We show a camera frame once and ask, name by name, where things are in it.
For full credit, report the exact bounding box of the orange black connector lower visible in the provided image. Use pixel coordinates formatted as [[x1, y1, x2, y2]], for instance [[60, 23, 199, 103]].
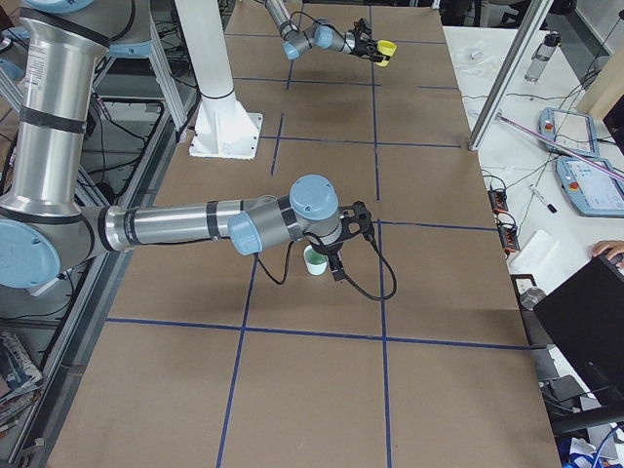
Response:
[[496, 221, 520, 254]]

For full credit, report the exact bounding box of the green plastic cup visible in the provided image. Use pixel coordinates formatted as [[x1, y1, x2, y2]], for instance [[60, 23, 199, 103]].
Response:
[[303, 245, 328, 276]]

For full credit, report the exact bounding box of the yellow plastic cup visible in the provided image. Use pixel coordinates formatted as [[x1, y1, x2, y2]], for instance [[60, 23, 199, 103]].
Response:
[[376, 40, 397, 67]]

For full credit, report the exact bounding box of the black camera cable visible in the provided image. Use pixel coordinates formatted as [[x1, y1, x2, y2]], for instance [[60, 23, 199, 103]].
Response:
[[254, 228, 398, 301]]

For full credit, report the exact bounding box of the upper blue teach pendant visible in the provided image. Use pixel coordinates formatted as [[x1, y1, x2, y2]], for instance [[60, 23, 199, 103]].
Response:
[[538, 107, 600, 157]]

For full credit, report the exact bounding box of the white folded paper towel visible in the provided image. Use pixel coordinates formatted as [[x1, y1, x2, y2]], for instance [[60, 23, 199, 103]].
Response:
[[508, 229, 560, 274]]

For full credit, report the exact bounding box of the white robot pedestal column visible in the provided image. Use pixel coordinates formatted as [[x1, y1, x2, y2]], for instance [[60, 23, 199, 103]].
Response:
[[175, 0, 263, 160]]

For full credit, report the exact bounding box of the orange black connector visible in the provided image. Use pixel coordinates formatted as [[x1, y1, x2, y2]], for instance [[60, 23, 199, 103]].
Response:
[[496, 221, 520, 254], [487, 188, 508, 215]]

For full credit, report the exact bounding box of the black laptop computer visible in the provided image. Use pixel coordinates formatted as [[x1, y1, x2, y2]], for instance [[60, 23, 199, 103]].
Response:
[[534, 255, 623, 406]]

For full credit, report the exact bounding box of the orange black connector upper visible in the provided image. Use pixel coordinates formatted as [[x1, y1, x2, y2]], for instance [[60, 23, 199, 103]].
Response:
[[487, 188, 508, 215]]

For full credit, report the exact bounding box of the black marker pen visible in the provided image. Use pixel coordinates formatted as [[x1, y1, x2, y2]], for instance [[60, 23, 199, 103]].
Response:
[[529, 184, 558, 214]]

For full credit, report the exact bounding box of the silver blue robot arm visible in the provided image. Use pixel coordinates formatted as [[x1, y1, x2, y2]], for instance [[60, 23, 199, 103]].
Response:
[[261, 0, 397, 67], [1, 1, 347, 289]]

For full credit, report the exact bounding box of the white power strip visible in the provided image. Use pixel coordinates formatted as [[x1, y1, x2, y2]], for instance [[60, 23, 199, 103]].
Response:
[[26, 271, 66, 297]]

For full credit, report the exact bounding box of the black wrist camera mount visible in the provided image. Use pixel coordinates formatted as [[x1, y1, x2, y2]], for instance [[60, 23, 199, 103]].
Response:
[[339, 201, 374, 242], [352, 18, 371, 38]]

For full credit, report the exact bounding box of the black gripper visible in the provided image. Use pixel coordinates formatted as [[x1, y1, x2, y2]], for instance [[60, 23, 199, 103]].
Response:
[[311, 233, 346, 282], [351, 37, 389, 64]]

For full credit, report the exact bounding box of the lower blue teach pendant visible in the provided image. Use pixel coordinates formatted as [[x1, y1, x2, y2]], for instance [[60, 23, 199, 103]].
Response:
[[556, 157, 623, 218]]

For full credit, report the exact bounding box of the clear water bottle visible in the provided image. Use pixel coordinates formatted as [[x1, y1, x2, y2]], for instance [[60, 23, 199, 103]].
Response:
[[525, 31, 562, 83]]

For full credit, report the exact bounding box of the silver reacher grabber tool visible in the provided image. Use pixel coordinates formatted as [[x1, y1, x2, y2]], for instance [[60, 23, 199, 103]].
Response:
[[493, 112, 624, 180]]

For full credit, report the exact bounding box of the aluminium frame post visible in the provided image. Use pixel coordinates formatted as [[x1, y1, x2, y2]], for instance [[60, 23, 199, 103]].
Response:
[[468, 0, 553, 151]]

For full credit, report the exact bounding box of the stack of magazines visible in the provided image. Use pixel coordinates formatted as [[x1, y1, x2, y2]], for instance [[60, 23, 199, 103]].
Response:
[[1, 329, 44, 436]]

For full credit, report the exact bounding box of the person's hand at desk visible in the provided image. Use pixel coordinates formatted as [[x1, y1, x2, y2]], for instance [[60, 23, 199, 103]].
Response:
[[591, 240, 624, 268]]

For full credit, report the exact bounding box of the blue teach pendant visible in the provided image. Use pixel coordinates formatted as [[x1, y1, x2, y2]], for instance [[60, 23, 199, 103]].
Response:
[[556, 157, 623, 218], [538, 107, 600, 157]]

